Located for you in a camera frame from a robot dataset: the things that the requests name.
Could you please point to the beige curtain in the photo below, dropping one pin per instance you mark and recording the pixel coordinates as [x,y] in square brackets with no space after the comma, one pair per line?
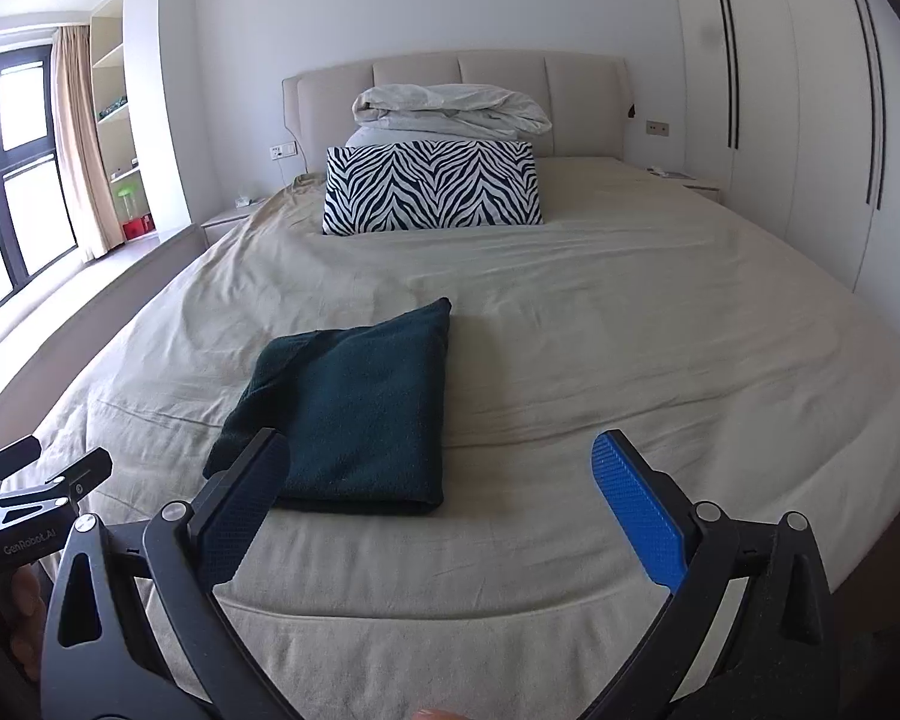
[86,150]

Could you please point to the red box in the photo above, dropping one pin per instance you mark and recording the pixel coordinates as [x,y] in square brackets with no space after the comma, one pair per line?
[138,229]

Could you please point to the folded off-white duvet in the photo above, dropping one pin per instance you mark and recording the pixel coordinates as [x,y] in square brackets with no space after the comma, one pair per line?
[450,109]

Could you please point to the flat white object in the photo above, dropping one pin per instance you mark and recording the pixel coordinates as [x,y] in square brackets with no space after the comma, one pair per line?
[671,173]

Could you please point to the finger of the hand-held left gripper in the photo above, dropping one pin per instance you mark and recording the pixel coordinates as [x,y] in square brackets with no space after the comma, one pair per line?
[67,478]
[7,459]

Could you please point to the beige bay window ledge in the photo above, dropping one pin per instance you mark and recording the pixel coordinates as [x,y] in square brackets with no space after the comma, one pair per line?
[82,300]

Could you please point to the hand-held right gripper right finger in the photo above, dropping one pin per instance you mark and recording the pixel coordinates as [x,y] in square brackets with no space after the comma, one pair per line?
[637,510]

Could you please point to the bed with beige sheet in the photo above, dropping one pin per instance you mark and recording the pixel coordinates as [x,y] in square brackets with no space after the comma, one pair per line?
[607,352]

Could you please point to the black framed window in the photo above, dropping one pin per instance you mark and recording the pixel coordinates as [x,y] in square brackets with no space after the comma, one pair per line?
[22,165]

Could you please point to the person's left hand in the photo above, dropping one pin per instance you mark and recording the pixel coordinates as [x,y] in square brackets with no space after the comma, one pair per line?
[26,592]

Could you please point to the white wardrobe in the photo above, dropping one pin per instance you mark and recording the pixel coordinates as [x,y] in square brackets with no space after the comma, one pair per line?
[795,127]

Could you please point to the wall socket panel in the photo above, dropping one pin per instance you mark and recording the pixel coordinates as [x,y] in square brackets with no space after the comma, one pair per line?
[658,128]
[283,150]

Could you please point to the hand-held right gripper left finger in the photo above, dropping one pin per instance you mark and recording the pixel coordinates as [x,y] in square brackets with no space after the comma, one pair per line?
[247,510]

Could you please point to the built-in white shelf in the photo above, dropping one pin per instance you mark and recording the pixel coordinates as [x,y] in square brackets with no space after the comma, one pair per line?
[124,142]

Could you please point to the zebra print pillow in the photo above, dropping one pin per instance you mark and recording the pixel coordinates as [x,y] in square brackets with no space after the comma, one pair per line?
[435,187]

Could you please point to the light grey pillow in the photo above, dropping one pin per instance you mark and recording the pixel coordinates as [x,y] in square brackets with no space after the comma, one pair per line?
[367,136]

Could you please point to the dark teal fleece garment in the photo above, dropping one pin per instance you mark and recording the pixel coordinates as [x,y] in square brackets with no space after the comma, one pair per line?
[360,405]

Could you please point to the beige upholstered headboard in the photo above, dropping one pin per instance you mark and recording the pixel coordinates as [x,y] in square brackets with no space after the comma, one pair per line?
[420,67]

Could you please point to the white nightstand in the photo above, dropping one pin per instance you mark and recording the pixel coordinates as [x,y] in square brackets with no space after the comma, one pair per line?
[225,225]
[694,190]

